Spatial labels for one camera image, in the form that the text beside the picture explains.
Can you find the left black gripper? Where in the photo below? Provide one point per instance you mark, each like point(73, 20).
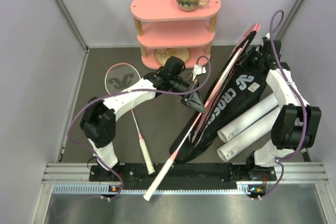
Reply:
point(193, 100)

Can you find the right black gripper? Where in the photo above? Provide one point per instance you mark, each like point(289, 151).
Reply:
point(255, 51)

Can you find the pink racket bag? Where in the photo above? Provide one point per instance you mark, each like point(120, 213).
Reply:
point(221, 80)

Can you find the black Crossway racket bag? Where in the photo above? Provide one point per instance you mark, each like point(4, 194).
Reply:
point(242, 92)

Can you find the white shuttlecock tube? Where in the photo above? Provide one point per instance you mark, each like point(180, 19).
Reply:
point(248, 118)
point(247, 137)

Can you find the pink badminton racket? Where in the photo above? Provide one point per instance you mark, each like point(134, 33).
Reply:
point(164, 170)

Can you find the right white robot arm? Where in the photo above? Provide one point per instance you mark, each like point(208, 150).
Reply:
point(297, 122)

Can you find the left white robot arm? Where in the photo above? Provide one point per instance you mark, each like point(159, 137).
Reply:
point(127, 89)

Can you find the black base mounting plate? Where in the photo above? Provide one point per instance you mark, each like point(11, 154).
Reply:
point(190, 176)

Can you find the pink three-tier shelf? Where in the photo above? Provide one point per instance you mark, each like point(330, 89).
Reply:
point(162, 24)

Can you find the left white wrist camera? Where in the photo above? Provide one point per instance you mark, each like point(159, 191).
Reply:
point(198, 70)

